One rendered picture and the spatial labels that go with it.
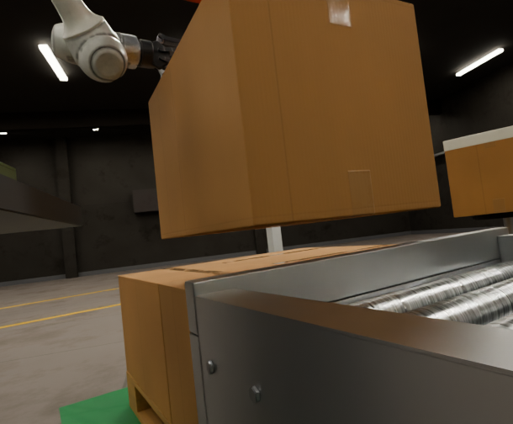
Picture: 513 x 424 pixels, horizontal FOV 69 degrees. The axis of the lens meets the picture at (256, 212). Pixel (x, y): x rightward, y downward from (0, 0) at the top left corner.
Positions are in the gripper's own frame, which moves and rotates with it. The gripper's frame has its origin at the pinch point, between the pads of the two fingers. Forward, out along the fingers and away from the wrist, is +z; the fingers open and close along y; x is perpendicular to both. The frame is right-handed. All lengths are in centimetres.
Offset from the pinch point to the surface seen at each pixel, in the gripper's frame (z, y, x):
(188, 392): -19, 91, 11
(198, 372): -34, 69, 61
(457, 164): 139, 31, -5
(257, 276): -26, 60, 62
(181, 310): -19, 71, 12
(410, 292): -3, 65, 67
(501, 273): 20, 66, 67
